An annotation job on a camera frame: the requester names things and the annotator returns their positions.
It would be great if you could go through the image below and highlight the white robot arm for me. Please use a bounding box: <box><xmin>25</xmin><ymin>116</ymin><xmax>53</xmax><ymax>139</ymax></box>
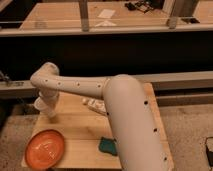
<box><xmin>30</xmin><ymin>62</ymin><xmax>169</xmax><ymax>171</ymax></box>

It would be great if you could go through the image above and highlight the small white egg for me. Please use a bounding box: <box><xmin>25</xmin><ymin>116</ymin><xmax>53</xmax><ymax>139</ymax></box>
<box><xmin>82</xmin><ymin>98</ymin><xmax>88</xmax><ymax>105</ymax></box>

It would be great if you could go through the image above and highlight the orange plate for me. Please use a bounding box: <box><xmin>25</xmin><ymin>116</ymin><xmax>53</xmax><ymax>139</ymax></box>
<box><xmin>24</xmin><ymin>129</ymin><xmax>65</xmax><ymax>170</ymax></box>

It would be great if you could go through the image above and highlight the metal clamp at left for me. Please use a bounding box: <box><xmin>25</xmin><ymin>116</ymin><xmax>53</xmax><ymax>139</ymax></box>
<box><xmin>0</xmin><ymin>70</ymin><xmax>12</xmax><ymax>86</ymax></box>

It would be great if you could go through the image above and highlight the green sponge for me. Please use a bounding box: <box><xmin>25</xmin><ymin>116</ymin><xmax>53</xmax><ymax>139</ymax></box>
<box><xmin>98</xmin><ymin>137</ymin><xmax>117</xmax><ymax>156</ymax></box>

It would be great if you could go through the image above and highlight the white paper sheet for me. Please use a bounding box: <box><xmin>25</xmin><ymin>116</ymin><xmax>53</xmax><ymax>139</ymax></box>
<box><xmin>98</xmin><ymin>9</ymin><xmax>115</xmax><ymax>19</ymax></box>

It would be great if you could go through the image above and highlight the grey metal post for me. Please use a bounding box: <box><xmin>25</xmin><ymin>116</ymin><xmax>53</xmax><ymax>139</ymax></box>
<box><xmin>167</xmin><ymin>0</ymin><xmax>184</xmax><ymax>29</ymax></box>
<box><xmin>78</xmin><ymin>0</ymin><xmax>89</xmax><ymax>32</ymax></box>

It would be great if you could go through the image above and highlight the black cable bundle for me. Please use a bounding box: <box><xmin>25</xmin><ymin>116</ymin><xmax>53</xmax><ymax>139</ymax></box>
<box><xmin>124</xmin><ymin>0</ymin><xmax>153</xmax><ymax>14</ymax></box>

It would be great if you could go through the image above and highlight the grey metal post right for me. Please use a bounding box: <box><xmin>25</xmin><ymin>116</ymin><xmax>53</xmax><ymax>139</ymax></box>
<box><xmin>167</xmin><ymin>0</ymin><xmax>184</xmax><ymax>29</ymax></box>

